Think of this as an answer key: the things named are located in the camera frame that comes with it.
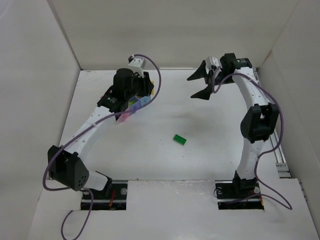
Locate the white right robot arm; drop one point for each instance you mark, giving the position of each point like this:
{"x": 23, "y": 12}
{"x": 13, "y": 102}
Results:
{"x": 260, "y": 120}

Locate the light blue drawer bin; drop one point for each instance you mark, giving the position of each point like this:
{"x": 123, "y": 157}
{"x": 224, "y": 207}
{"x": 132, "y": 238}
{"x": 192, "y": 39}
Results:
{"x": 145, "y": 99}

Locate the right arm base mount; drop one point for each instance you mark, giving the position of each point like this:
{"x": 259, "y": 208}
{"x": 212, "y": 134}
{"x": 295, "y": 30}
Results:
{"x": 238, "y": 194}

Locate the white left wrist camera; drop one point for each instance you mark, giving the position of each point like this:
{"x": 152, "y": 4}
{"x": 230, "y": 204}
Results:
{"x": 137, "y": 65}

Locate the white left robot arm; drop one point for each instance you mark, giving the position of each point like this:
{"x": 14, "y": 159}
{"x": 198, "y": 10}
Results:
{"x": 67, "y": 163}

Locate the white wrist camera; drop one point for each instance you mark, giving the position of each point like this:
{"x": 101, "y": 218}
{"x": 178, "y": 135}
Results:
{"x": 212, "y": 63}
{"x": 137, "y": 65}

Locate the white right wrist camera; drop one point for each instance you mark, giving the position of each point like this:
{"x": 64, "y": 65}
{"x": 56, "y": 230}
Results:
{"x": 212, "y": 63}

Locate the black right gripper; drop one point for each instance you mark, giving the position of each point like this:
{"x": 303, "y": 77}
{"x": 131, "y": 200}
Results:
{"x": 208, "y": 75}

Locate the green lego plate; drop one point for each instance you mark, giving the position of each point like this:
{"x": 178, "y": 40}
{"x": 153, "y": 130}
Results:
{"x": 179, "y": 139}

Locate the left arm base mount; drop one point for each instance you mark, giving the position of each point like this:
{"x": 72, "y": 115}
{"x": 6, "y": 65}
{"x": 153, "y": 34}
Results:
{"x": 108, "y": 194}

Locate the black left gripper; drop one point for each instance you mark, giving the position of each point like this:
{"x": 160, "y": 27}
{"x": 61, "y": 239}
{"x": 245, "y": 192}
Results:
{"x": 146, "y": 85}

